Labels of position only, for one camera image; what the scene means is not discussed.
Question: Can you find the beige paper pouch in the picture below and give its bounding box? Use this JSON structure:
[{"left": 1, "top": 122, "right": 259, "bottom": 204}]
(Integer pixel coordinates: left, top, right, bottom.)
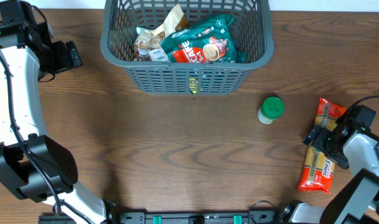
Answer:
[{"left": 134, "top": 4, "right": 189, "bottom": 61}]

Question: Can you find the red spaghetti packet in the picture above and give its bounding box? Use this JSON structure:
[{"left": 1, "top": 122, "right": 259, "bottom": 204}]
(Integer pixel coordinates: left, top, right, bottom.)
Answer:
[{"left": 297, "top": 97, "right": 347, "bottom": 195}]

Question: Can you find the green lidded jar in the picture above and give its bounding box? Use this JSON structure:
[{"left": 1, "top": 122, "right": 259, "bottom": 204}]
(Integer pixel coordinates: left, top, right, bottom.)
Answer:
[{"left": 257, "top": 96, "right": 285, "bottom": 124}]

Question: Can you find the green Nescafe coffee bag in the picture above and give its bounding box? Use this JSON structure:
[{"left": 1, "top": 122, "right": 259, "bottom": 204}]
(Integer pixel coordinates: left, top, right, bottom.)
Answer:
[{"left": 159, "top": 14, "right": 248, "bottom": 94}]

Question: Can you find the grey plastic lattice basket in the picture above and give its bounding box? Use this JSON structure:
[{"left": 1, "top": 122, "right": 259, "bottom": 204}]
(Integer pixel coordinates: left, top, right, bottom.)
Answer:
[{"left": 100, "top": 0, "right": 274, "bottom": 95}]

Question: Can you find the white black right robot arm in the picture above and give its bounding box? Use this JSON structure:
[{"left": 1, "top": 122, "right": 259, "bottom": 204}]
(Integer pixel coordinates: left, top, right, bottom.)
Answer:
[{"left": 285, "top": 105, "right": 379, "bottom": 223}]

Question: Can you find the white Kleenex tissue multipack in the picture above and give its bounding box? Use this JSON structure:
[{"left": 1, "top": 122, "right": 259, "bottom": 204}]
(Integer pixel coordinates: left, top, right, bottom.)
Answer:
[{"left": 149, "top": 48, "right": 169, "bottom": 62}]

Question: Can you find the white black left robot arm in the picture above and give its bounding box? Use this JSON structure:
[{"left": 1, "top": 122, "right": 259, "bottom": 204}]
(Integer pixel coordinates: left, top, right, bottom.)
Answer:
[{"left": 0, "top": 1, "right": 119, "bottom": 223}]

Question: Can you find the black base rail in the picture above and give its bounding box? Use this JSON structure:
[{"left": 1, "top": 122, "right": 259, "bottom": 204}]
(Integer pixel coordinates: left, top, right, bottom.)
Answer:
[{"left": 38, "top": 200, "right": 302, "bottom": 224}]

